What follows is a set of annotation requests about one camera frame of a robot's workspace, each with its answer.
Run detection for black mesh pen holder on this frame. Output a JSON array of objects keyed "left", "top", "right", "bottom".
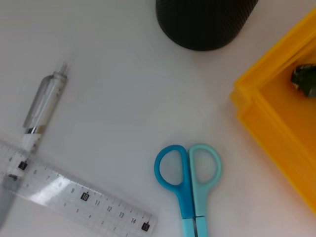
[{"left": 155, "top": 0, "right": 259, "bottom": 52}]

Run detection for blue handled scissors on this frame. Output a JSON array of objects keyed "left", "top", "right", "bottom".
[{"left": 154, "top": 143, "right": 222, "bottom": 237}]

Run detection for yellow plastic bin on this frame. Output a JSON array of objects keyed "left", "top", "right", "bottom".
[{"left": 229, "top": 6, "right": 316, "bottom": 216}]

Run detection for transparent plastic ruler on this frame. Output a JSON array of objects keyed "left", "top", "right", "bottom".
[{"left": 0, "top": 139, "right": 159, "bottom": 237}]

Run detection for clear grey ballpoint pen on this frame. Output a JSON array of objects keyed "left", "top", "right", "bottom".
[{"left": 0, "top": 62, "right": 69, "bottom": 223}]

